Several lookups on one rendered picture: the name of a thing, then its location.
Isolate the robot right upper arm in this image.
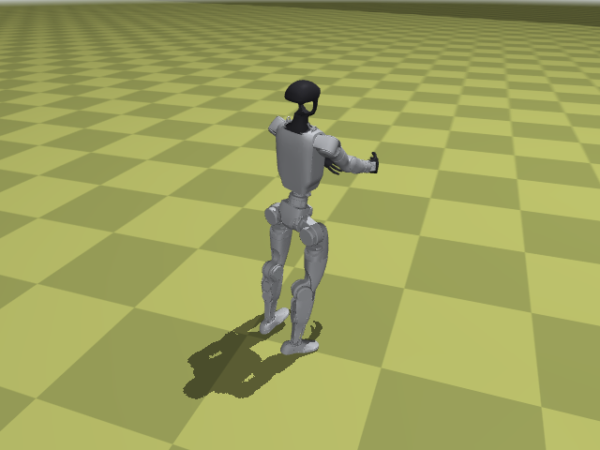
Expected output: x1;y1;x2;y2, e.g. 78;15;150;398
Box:
313;135;356;173

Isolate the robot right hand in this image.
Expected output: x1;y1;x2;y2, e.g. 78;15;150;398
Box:
369;152;379;173

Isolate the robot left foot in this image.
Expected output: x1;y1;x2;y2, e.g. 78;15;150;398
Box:
260;307;290;335

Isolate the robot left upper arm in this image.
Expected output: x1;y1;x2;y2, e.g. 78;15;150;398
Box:
268;116;285;136

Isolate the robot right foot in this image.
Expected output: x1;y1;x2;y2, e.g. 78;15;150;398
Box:
280;338;319;355

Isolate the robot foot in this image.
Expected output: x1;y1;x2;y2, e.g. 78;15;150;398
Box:
260;307;290;335
280;338;319;355

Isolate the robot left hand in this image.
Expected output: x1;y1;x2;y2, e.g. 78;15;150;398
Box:
324;157;342;174

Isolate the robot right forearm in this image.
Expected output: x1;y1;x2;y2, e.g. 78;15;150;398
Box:
350;157;376;174

